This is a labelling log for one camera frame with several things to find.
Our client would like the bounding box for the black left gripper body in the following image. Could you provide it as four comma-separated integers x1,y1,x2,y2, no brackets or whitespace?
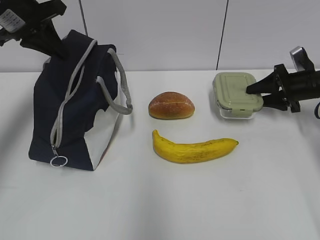
0,0,67,46

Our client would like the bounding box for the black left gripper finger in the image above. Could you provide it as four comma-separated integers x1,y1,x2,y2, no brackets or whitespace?
20,35,50,55
38,21,69,59

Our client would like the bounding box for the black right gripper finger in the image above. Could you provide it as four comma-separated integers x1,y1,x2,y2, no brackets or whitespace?
246,72,279,95
262,92,289,111

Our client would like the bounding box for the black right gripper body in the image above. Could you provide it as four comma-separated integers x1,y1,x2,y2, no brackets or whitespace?
273,64,320,113

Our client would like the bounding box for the glass container with green lid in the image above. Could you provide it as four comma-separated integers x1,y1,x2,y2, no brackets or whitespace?
212,72,264,120

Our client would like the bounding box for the navy and white lunch bag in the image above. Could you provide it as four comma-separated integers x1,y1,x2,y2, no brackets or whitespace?
28,30,133,171

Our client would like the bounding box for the yellow banana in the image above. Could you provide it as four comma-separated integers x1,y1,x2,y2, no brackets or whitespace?
152,130,239,164

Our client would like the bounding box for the brown bread roll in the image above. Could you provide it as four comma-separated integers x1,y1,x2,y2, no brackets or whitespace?
148,91,195,120

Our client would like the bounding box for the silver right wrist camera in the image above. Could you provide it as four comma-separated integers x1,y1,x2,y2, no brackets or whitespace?
290,46,315,72

